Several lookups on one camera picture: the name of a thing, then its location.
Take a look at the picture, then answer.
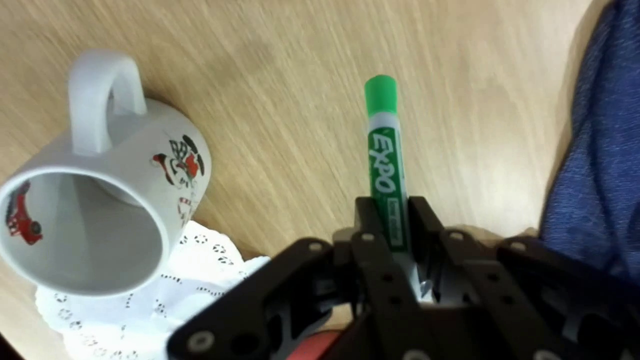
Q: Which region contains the green Expo marker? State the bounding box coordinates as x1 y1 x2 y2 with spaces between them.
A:
364 73 409 252

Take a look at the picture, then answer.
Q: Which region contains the white ceramic mug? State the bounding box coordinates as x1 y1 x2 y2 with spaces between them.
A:
0 49 214 295

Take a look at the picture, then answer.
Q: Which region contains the orange cloth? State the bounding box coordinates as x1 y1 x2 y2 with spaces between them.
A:
286 330 341 360

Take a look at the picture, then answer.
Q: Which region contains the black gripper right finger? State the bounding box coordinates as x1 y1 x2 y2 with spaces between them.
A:
409 195 528 360

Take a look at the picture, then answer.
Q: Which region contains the round wooden table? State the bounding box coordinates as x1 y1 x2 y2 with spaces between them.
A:
0 0 596 360

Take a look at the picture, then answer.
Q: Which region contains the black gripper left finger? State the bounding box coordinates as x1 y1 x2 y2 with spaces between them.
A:
353 197 428 360

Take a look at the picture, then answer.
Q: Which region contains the blue cloth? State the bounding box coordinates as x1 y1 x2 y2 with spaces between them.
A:
542 0 640 281

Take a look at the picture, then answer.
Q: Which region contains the white paper doily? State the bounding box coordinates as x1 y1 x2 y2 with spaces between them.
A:
35 222 268 360

